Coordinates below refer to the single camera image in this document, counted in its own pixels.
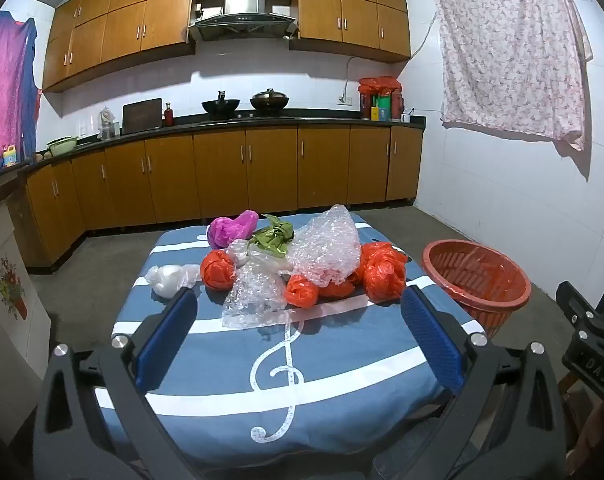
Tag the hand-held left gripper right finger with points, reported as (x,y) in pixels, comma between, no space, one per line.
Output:
(432,340)

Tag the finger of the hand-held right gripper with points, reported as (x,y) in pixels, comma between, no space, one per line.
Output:
(579,307)

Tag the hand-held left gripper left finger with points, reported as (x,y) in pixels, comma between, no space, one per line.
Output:
(164,340)

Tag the white plastic bag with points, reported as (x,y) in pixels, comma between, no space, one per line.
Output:
(169,277)

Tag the red plastic basket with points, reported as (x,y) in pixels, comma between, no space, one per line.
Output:
(474,285)

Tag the large orange plastic bag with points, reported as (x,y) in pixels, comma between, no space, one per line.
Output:
(382,270)

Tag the small bubble wrap sheet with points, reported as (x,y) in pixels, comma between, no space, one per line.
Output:
(254,295)

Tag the clear plastic bag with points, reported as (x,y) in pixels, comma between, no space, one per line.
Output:
(239,252)

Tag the magenta plastic bag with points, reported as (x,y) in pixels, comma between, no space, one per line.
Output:
(227,230)

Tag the large bubble wrap sheet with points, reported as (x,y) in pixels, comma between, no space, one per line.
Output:
(327,245)

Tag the green plastic bag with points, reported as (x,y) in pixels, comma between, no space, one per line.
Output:
(274,235)

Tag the wooden furniture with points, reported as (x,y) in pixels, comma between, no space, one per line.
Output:
(568,391)

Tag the blue white printed tablecloth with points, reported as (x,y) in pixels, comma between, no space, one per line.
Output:
(332,360)

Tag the white panel flower print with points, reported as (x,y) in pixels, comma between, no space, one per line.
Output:
(12,285)

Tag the wooden base cabinets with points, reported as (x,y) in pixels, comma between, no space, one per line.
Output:
(272,170)

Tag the green basin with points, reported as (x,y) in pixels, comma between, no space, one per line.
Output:
(62,146)

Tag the red bottle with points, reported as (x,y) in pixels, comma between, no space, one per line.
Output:
(169,117)

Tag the clear bag with jar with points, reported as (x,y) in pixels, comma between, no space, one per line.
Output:
(107,125)

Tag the white cup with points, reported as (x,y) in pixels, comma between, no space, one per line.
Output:
(406,118)

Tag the brown cutting board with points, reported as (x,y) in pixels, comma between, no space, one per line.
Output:
(142,116)

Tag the red thermos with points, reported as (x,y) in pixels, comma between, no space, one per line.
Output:
(398,105)

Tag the green box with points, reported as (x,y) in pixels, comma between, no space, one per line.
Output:
(383,107)

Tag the yellow bottle blue label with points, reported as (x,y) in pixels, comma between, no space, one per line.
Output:
(10,157)

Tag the black wok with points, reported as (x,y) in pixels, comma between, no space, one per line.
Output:
(221,107)

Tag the red canister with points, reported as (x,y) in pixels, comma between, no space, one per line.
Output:
(366,107)

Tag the black kitchen countertop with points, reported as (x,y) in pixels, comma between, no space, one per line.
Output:
(282,121)

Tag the red plastic bag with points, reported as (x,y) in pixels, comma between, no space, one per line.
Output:
(379,85)

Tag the dark pot with lid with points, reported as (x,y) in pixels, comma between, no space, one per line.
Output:
(269,101)

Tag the pink floral hanging cloth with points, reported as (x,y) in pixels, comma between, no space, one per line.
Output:
(507,50)

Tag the purple pink hanging cloth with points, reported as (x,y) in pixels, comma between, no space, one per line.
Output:
(2,90)

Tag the steel range hood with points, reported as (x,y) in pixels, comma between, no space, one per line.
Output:
(244,20)

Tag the white wall socket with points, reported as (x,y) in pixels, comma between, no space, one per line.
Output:
(345,99)

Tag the wooden wall cabinets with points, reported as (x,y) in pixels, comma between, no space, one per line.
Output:
(132,25)

